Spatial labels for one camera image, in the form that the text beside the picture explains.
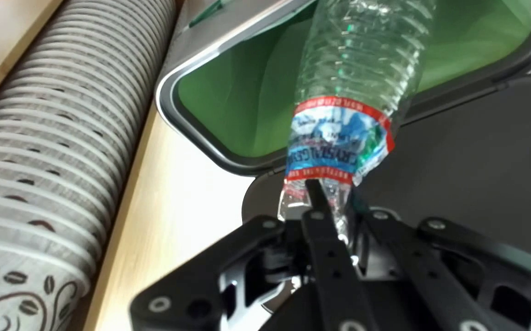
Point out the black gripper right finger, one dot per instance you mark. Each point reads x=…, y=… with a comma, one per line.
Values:
x=421, y=293

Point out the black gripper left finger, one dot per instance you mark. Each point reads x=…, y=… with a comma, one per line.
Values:
x=338, y=295

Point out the clear plastic water bottle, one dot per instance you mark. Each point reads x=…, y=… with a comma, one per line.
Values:
x=358, y=65

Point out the silver trash bin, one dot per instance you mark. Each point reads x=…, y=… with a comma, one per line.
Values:
x=230, y=71

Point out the stack of paper cups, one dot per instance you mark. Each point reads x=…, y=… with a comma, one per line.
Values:
x=50, y=167

